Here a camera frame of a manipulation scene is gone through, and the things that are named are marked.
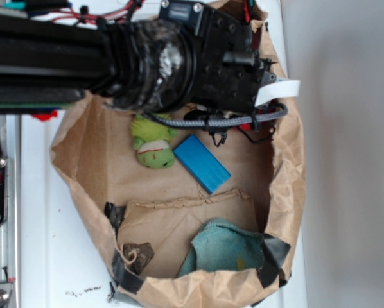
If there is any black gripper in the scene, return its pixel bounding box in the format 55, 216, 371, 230
159, 1, 275, 114

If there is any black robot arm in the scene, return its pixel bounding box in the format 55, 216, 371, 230
0, 1, 277, 114

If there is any red crumpled cloth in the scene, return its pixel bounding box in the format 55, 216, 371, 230
236, 110, 264, 132

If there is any blue wooden block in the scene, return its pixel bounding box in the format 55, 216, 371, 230
174, 135, 231, 194

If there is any green plush toy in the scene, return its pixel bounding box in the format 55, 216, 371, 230
130, 114, 178, 169

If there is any brown paper bag liner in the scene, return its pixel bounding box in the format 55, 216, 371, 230
49, 0, 308, 308

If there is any teal towel cloth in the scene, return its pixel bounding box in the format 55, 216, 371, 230
177, 218, 265, 277

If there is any white ribbon cable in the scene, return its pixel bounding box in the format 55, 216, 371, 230
253, 79, 301, 108

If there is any grey braided cable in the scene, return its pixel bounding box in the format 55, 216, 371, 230
140, 102, 290, 132

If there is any aluminium frame rail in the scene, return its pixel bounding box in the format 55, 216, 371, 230
0, 115, 20, 307

